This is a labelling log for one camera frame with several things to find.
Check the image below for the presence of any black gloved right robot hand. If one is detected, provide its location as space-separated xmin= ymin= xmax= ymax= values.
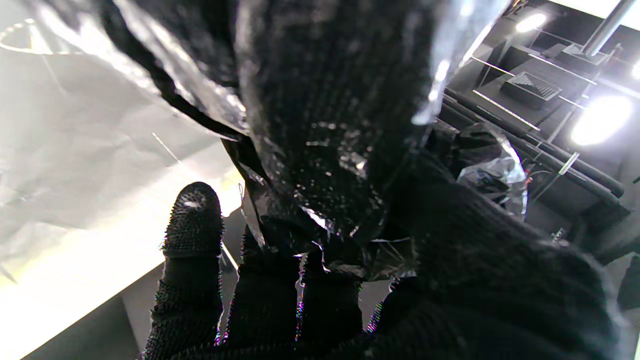
xmin=142 ymin=152 xmax=628 ymax=360

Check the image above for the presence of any black plastic garbage bag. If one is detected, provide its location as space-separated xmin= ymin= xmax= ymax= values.
xmin=95 ymin=0 xmax=530 ymax=281

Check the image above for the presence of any bright ceiling light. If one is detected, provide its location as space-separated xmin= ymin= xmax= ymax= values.
xmin=570 ymin=94 xmax=637 ymax=147
xmin=515 ymin=12 xmax=549 ymax=34

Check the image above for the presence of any ceiling air vent grille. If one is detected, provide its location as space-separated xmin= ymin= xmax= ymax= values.
xmin=501 ymin=71 xmax=562 ymax=110

